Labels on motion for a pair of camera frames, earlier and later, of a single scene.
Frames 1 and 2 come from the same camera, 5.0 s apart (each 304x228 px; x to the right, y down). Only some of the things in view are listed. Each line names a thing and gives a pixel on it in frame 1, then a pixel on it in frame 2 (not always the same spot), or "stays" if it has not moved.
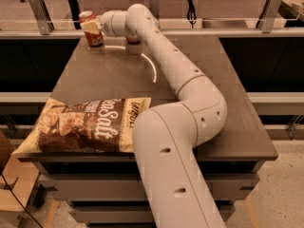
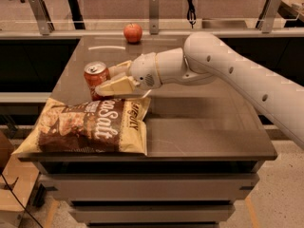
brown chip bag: x=103 y=125 stays
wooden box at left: x=17 y=180 stays
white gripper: x=106 y=24 → x=142 y=69
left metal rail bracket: x=46 y=25 stays
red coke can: x=91 y=39 → x=96 y=73
